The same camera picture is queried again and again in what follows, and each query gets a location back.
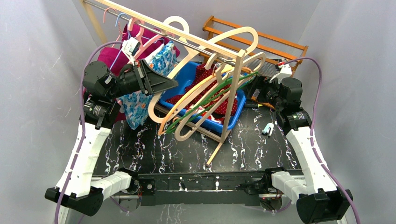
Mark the orange wooden shoe rack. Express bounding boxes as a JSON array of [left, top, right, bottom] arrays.
[[201, 15, 309, 110]]

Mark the magenta garment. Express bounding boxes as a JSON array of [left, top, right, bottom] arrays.
[[97, 23, 182, 123]]

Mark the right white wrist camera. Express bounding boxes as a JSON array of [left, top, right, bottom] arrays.
[[269, 62, 293, 84]]

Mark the wooden clothes rack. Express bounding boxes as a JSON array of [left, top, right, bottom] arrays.
[[82, 0, 251, 166]]

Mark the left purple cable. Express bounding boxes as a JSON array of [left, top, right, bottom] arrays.
[[54, 41, 124, 224]]

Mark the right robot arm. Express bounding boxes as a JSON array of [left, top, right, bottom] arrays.
[[249, 77, 353, 224]]

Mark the blue plastic bin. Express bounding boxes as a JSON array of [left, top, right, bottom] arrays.
[[158, 62, 246, 133]]

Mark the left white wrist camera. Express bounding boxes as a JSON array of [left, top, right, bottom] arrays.
[[121, 37, 141, 57]]

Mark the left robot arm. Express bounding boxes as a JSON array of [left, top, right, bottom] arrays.
[[45, 59, 178, 217]]

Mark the black base frame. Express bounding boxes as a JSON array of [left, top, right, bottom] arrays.
[[108, 168, 297, 214]]

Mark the white red poppy garment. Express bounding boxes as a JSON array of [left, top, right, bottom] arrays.
[[195, 105, 226, 123]]

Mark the cream wooden hanger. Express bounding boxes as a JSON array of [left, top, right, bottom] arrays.
[[135, 15, 258, 106], [173, 52, 266, 133]]

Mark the blue floral garment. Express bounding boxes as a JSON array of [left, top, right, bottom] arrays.
[[116, 41, 178, 130]]

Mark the green velvet hanger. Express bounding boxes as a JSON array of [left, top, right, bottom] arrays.
[[159, 71, 258, 135]]

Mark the black yellow marker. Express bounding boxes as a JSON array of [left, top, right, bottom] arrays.
[[244, 104, 262, 109]]

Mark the white plastic clip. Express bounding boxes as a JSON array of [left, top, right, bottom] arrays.
[[262, 123, 274, 138]]

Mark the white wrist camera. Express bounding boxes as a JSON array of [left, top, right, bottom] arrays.
[[121, 37, 141, 57], [269, 62, 293, 84]]

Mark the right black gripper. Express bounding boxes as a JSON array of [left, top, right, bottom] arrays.
[[241, 74, 284, 111]]

